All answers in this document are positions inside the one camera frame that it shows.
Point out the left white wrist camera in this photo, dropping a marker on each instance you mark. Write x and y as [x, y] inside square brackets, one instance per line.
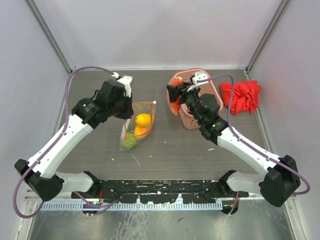
[126, 80]

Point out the grey slotted cable duct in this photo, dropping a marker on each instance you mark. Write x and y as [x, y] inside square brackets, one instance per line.
[176, 206]

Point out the green toy custard apple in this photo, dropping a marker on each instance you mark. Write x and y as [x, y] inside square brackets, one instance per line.
[129, 141]

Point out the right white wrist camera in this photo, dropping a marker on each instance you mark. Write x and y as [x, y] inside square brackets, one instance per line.
[199, 79]

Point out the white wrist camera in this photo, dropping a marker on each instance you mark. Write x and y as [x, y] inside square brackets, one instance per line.
[126, 80]
[199, 79]

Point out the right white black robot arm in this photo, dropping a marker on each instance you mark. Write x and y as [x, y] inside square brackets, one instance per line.
[276, 178]

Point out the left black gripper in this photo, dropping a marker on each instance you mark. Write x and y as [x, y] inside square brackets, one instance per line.
[129, 111]

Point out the orange toy fruit slice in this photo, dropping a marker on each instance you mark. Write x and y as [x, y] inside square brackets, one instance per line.
[140, 131]

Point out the pink plastic basket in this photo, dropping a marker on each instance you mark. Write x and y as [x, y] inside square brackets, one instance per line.
[210, 104]

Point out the toy watermelon slice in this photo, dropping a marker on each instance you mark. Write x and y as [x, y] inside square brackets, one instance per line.
[173, 94]

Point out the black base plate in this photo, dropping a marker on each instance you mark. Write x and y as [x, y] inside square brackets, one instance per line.
[161, 191]

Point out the clear orange zip top bag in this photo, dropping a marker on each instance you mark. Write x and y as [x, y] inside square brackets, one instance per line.
[129, 124]

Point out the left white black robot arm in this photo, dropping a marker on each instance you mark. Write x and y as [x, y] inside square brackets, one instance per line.
[114, 99]

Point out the yellow toy lemon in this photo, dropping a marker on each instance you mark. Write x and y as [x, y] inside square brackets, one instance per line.
[143, 119]

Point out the red crumpled cloth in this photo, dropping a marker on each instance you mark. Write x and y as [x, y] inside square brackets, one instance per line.
[245, 97]

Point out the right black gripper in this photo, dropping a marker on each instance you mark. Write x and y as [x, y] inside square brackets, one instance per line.
[180, 90]

